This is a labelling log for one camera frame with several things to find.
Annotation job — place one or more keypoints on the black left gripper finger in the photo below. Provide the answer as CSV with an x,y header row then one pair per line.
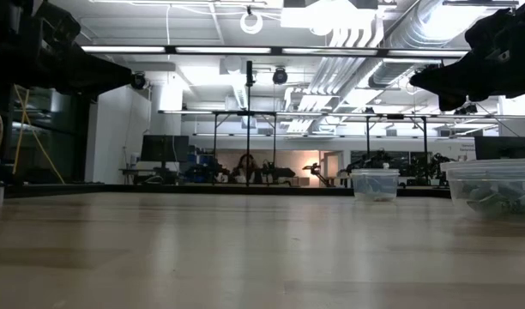
x,y
104,76

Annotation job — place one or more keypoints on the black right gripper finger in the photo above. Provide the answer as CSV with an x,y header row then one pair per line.
x,y
451,103
447,79

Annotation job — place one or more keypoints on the clear plastic bin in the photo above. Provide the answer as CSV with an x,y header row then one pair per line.
x,y
457,176
361,172

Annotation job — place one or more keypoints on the black background robot arm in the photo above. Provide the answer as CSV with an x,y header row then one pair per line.
x,y
430,169
316,169
281,172
374,159

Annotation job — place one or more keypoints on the black track lamp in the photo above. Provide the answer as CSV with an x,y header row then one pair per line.
x,y
466,110

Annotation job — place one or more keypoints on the white LED light strip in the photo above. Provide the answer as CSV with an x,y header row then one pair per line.
x,y
224,50
123,49
425,53
331,51

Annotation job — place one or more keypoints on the round black ceiling lamp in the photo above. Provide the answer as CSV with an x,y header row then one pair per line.
x,y
279,76
140,81

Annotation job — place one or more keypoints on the black computer monitor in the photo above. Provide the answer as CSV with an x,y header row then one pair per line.
x,y
500,148
164,148

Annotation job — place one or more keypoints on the dark desk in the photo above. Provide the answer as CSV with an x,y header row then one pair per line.
x,y
129,171

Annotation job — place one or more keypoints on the blue storage bins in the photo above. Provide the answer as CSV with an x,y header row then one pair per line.
x,y
202,165

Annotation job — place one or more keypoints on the bright ceiling light panel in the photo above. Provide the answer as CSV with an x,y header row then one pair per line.
x,y
327,17

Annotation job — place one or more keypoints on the black vertical pole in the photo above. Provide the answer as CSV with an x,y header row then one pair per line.
x,y
248,129

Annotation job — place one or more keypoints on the person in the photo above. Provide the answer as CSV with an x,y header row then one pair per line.
x,y
246,171

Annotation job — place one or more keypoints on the black table border strip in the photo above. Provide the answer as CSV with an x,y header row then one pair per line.
x,y
288,190

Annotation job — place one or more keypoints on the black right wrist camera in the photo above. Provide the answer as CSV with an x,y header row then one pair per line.
x,y
487,31

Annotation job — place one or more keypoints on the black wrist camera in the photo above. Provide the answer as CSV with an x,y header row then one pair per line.
x,y
487,31
56,26

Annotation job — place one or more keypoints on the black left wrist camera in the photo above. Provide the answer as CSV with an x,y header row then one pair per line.
x,y
56,26

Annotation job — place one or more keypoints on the large silver ventilation duct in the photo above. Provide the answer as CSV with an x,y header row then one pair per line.
x,y
421,26

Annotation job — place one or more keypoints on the black overhead frame bar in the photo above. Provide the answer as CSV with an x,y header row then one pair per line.
x,y
170,50

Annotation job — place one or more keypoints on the black metal rig frame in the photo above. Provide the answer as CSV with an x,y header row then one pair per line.
x,y
215,150
368,137

